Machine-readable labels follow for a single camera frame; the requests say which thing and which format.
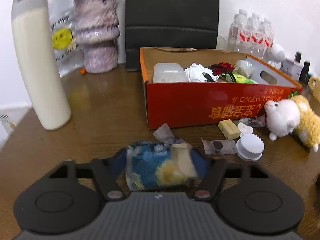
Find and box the red cardboard box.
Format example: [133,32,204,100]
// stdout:
[139,47,303,130]

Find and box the clear crinkled wrapper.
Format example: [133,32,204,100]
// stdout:
[240,115,266,128]

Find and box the green packet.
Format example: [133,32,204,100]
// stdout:
[226,71,259,84]

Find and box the grey printed tin box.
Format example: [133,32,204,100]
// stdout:
[281,57,302,79]

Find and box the white robot figurine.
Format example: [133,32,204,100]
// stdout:
[269,43,286,69]

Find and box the white tissue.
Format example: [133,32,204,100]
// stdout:
[184,62,213,82]

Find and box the white round jar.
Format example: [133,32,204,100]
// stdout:
[236,134,265,161]

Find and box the translucent plastic box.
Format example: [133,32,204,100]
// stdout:
[153,63,188,83]

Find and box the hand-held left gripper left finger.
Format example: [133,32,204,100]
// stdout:
[49,147,128,202]

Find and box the blue painted tissue pack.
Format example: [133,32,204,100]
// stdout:
[125,141,199,190]

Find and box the cream thermos bottle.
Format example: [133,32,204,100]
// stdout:
[11,0,72,131]

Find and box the small white plastic piece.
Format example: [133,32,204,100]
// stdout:
[237,122,253,133]

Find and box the black paper bag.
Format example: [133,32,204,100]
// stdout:
[124,0,220,72]

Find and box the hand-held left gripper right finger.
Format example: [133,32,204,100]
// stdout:
[190,149,270,202]

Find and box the black cable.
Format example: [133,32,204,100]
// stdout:
[202,71,219,82]

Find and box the clear smiley plastic bag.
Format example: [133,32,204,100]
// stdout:
[46,0,85,78]

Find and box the red artificial rose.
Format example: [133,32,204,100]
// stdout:
[212,62,235,75]

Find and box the iridescent organza bag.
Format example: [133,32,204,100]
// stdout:
[232,59,253,78]

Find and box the yellow mug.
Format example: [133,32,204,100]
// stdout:
[307,76,320,92]

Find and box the purple ceramic vase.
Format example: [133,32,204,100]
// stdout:
[74,0,121,74]

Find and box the clear brown candy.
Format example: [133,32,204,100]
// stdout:
[201,138,237,155]

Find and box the pale yellow wrapped bar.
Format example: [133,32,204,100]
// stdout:
[218,119,242,140]

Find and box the white and yellow plush toy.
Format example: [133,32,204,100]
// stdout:
[264,95,320,153]

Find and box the clear water bottle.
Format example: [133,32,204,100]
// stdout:
[229,8,249,52]
[246,12,263,55]
[260,17,274,60]

